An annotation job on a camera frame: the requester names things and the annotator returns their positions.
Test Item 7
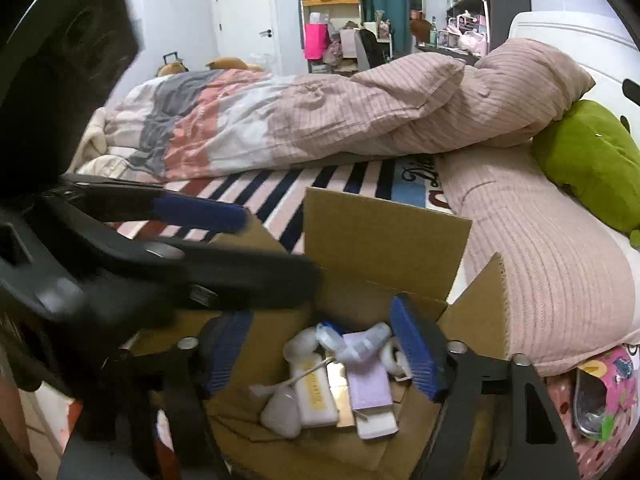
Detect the pink dotted pouch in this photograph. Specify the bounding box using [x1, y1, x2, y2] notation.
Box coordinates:
[546, 344, 639, 479]

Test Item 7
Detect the black suitcase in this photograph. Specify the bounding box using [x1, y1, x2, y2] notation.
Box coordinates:
[156, 51, 188, 77]

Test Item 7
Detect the clear tape roll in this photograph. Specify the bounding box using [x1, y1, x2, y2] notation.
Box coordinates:
[378, 337, 412, 382]

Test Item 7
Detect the green plush toy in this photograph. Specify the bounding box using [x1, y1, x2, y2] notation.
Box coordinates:
[532, 100, 639, 248]

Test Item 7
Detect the white headboard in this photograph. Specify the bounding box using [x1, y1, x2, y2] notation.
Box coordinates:
[509, 11, 640, 140]

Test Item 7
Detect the tall grey bookshelf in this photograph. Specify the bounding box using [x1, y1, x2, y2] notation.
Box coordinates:
[442, 0, 532, 64]

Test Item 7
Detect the yellow white shelf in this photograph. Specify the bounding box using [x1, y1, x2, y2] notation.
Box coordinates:
[299, 0, 363, 74]

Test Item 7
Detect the gold rectangular box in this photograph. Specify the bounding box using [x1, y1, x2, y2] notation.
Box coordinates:
[326, 362, 355, 428]

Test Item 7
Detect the striped plush blanket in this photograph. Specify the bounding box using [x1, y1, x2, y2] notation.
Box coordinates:
[164, 155, 450, 252]

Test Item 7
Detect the brown cardboard box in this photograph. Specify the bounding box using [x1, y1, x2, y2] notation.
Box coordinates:
[206, 188, 509, 479]

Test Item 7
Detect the pink grey patchwork quilt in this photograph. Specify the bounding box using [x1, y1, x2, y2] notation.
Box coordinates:
[104, 53, 464, 181]

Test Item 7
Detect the white cream bottle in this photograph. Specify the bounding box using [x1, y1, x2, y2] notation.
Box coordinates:
[283, 327, 340, 428]

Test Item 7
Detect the bright pink bag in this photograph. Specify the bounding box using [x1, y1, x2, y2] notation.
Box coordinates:
[304, 23, 330, 61]

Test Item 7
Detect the brown plush toy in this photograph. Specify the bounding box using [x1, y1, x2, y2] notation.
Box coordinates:
[409, 10, 432, 44]

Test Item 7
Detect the cream fluffy blanket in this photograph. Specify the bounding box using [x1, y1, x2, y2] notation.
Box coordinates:
[67, 107, 128, 179]

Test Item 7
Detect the white door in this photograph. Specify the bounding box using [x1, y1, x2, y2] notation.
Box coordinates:
[213, 0, 281, 74]

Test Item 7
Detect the pink ribbed pillow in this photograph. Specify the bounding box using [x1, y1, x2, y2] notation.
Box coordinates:
[349, 37, 640, 378]

